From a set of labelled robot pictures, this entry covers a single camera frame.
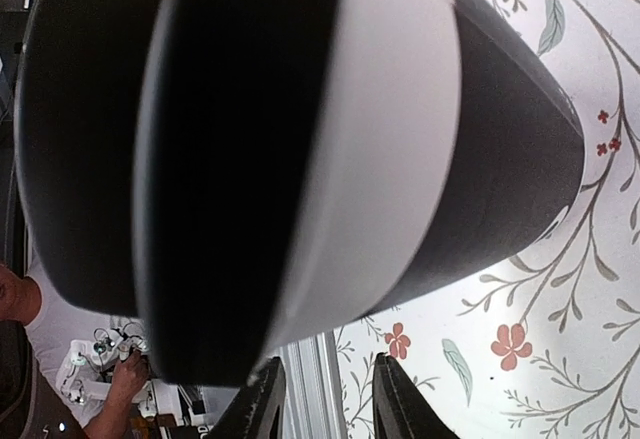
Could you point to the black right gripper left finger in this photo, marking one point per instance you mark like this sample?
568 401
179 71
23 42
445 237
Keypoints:
257 410

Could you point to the black plastic cup lid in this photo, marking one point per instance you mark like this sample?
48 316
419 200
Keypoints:
162 147

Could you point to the person in white shirt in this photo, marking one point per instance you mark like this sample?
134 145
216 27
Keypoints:
51 323

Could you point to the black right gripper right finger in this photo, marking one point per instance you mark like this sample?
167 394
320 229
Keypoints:
399 409

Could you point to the black and white coffee cup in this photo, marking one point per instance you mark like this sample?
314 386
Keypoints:
443 146

